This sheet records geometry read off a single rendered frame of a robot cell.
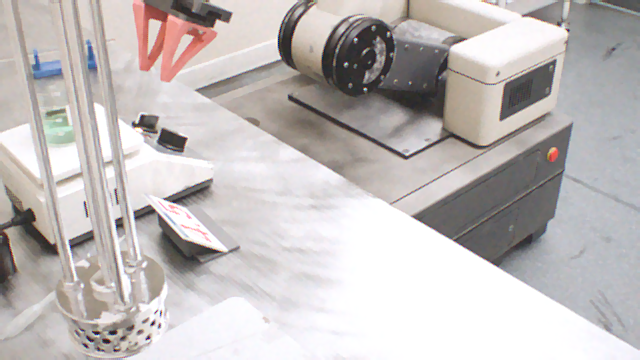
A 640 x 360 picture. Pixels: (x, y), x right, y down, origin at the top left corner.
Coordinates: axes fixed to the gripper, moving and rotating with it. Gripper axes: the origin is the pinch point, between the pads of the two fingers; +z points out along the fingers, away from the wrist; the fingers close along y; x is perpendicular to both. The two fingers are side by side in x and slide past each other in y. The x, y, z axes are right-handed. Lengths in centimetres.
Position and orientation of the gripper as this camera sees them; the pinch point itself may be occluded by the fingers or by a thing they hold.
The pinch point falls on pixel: (156, 69)
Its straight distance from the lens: 89.1
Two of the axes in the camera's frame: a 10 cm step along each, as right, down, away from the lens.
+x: 5.0, 0.3, 8.6
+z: -3.8, 9.1, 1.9
